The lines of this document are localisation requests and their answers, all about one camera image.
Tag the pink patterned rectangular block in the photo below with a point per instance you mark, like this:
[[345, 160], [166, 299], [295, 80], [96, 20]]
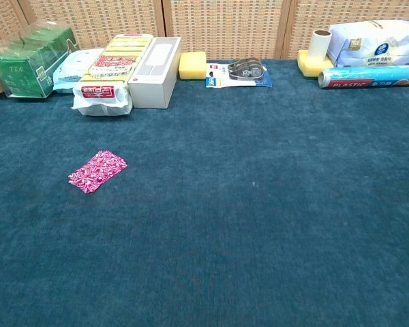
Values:
[[97, 172]]

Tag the teal felt table mat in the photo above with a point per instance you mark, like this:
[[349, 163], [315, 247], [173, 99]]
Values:
[[225, 204]]

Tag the correction tape blister pack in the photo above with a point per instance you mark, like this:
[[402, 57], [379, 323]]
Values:
[[245, 73]]

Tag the white power strip box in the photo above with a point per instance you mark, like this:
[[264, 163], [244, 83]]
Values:
[[153, 78]]

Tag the yellow sponge multipack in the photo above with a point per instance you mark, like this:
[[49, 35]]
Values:
[[112, 68]]

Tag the woven bamboo folding screen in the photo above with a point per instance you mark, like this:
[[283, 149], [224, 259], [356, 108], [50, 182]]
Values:
[[225, 27]]

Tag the yellow sponge with paper cup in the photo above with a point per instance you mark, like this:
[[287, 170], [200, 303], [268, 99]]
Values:
[[310, 68]]

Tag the light blue wet wipes pack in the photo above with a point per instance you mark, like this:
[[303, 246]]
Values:
[[73, 68]]

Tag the white paper roll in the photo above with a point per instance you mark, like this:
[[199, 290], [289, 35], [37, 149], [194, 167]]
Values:
[[318, 46]]

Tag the blue plastic wrap roll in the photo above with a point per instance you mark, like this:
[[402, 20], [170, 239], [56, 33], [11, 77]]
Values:
[[368, 76]]

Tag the clear box green tea bags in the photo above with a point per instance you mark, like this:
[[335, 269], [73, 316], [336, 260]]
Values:
[[27, 68]]

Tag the white blue tissue bag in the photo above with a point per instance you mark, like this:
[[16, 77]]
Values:
[[378, 44]]

